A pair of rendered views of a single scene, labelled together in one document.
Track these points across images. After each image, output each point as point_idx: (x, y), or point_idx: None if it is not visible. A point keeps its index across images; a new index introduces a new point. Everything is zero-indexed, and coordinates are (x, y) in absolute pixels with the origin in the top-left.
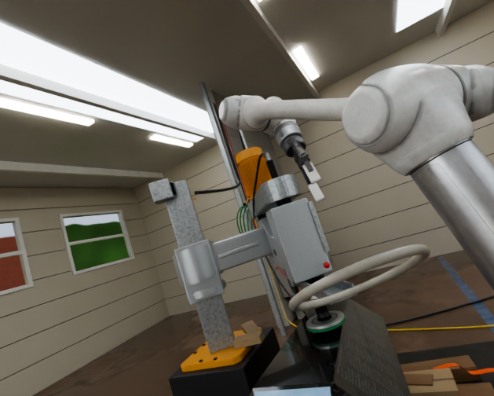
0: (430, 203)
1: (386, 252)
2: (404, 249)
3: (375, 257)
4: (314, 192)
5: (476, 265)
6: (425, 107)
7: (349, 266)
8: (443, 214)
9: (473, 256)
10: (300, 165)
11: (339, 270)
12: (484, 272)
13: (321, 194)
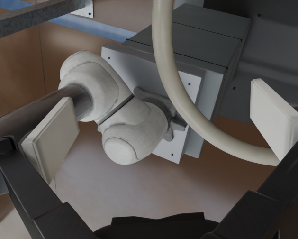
0: None
1: (169, 95)
2: (185, 121)
3: (160, 76)
4: (265, 106)
5: (28, 107)
6: None
7: (154, 29)
8: None
9: (19, 109)
10: (210, 220)
11: (155, 9)
12: (28, 105)
13: (256, 122)
